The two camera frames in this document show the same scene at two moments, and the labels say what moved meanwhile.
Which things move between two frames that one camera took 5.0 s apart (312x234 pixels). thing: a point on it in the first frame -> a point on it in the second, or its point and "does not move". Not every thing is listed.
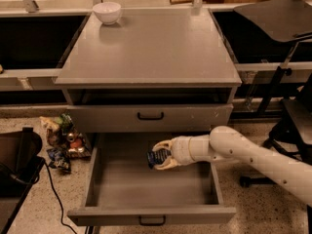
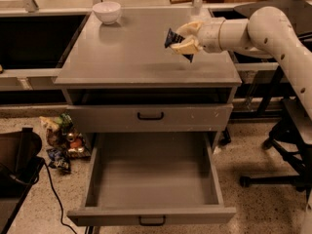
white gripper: [181, 151] -> [210, 35]
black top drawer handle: [150, 117] does not move
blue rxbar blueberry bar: [157, 156] -> [173, 38]
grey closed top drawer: [151, 118] does not move
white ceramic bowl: [107, 12] does not move
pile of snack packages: [61, 134] does not move
